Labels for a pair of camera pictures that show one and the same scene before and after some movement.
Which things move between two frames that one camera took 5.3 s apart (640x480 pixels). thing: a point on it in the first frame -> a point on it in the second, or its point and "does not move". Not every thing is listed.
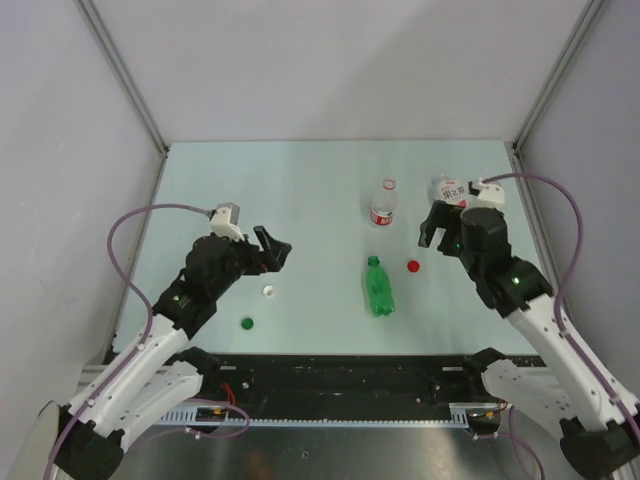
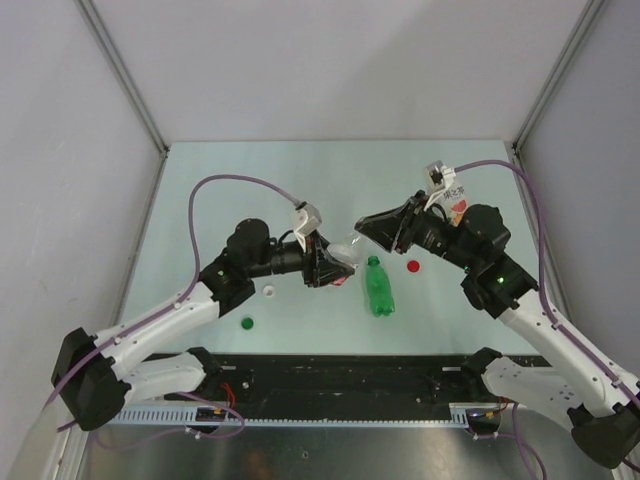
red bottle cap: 413,266 does not move
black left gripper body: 241,260 -> 293,256
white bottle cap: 269,291 does not move
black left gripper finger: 274,258 -> 322,245
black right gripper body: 478,264 -> 426,230
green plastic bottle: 380,288 does not move
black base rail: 339,385 does not move
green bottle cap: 247,323 does not move
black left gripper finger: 263,237 -> 330,270
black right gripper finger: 437,218 -> 382,231
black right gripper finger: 450,242 -> 385,226
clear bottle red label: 384,204 -> 352,254
